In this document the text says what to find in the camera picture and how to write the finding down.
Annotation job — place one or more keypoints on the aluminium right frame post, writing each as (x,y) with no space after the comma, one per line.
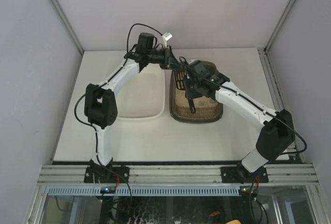
(285,14)

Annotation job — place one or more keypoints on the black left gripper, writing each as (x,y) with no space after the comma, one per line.
(167,58)

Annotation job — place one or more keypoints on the white plastic tub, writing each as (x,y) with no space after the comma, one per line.
(143,96)

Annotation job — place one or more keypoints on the brown plastic litter box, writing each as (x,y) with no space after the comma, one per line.
(210,112)

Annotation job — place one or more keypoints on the aluminium left frame post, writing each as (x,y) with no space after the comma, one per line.
(66,24)

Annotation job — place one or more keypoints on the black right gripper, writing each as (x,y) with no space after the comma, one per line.
(188,88)

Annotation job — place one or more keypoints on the aluminium front mounting rail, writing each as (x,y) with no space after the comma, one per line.
(278,175)

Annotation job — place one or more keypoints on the aluminium frame post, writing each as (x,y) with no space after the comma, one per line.
(66,24)
(285,14)

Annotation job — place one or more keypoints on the black slotted litter scoop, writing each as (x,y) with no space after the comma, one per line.
(179,76)

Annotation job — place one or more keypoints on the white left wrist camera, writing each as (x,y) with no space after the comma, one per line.
(166,37)

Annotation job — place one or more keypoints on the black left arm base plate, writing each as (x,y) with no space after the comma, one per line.
(101,175)

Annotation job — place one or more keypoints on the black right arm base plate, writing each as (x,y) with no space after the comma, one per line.
(230,174)

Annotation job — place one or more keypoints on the left controller board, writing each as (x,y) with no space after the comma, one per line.
(108,190)

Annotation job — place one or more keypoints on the controller board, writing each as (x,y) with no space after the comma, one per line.
(108,190)
(253,192)

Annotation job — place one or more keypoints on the right controller board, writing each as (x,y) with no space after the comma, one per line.
(253,192)

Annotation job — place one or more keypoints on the grey slotted cable duct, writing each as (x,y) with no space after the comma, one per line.
(146,191)

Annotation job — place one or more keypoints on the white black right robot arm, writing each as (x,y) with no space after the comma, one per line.
(275,128)

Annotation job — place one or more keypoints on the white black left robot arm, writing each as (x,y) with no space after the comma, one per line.
(100,105)

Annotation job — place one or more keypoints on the aluminium right side rail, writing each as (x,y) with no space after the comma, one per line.
(272,80)

